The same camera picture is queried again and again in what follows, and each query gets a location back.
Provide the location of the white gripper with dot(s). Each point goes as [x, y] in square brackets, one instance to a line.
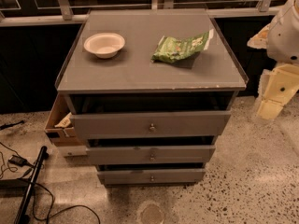
[285, 37]

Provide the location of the grey bottom drawer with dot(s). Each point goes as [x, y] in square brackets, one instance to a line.
[160, 176]

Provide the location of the grey drawer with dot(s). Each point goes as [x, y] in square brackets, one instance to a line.
[152, 124]
[149, 155]
[160, 176]

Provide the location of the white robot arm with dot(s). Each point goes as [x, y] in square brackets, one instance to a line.
[280, 38]

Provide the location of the grey top drawer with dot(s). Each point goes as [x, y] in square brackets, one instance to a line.
[152, 124]

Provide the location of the grey drawer cabinet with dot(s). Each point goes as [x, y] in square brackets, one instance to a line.
[130, 82]

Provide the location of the grey middle drawer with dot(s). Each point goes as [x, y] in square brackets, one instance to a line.
[149, 155]

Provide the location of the open cardboard box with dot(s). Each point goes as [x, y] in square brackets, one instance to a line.
[60, 131]

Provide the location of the green snack bag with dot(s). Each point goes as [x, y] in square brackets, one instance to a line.
[171, 50]

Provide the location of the white paper bowl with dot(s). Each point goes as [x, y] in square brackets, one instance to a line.
[104, 45]

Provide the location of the metal window railing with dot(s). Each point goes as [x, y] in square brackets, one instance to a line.
[35, 12]

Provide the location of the black power adapter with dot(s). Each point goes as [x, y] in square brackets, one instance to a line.
[19, 161]

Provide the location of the black flat floor base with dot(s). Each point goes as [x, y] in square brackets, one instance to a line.
[11, 184]

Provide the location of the black pole on floor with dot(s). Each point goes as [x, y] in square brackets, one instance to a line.
[21, 217]

